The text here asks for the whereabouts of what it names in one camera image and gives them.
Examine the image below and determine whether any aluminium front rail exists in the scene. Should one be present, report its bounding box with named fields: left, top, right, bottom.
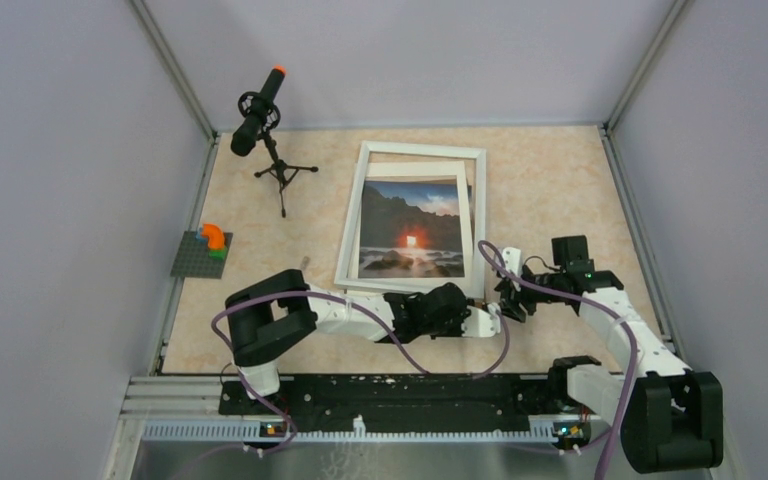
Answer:
left=120, top=374, right=604, bottom=453

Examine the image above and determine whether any black microphone tripod stand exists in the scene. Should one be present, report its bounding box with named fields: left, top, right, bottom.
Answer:
left=254, top=133, right=319, bottom=218

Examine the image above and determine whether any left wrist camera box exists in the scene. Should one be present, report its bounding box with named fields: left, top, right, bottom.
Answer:
left=461, top=303, right=502, bottom=338

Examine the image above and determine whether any green toy block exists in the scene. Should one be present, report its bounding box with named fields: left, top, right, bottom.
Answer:
left=208, top=246, right=228, bottom=260

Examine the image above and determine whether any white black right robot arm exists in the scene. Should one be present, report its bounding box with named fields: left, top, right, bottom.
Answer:
left=477, top=235, right=724, bottom=479

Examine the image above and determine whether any orange curved toy block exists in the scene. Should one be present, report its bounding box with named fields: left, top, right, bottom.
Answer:
left=200, top=223, right=226, bottom=250

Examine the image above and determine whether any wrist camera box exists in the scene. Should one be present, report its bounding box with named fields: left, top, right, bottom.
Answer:
left=461, top=303, right=502, bottom=338
left=497, top=247, right=523, bottom=278

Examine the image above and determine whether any grey lego baseplate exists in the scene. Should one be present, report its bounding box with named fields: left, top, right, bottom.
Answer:
left=170, top=230, right=233, bottom=279

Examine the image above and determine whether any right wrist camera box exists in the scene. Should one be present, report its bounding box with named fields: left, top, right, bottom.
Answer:
left=497, top=247, right=523, bottom=278

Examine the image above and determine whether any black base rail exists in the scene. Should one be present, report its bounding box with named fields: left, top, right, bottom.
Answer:
left=218, top=374, right=598, bottom=433

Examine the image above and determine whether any volcano photo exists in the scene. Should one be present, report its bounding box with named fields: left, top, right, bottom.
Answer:
left=356, top=177, right=466, bottom=281

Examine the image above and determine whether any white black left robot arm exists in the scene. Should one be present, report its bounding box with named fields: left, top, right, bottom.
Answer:
left=223, top=269, right=500, bottom=414

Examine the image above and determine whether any black microphone orange tip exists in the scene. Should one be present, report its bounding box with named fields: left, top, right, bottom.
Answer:
left=231, top=65, right=286, bottom=157

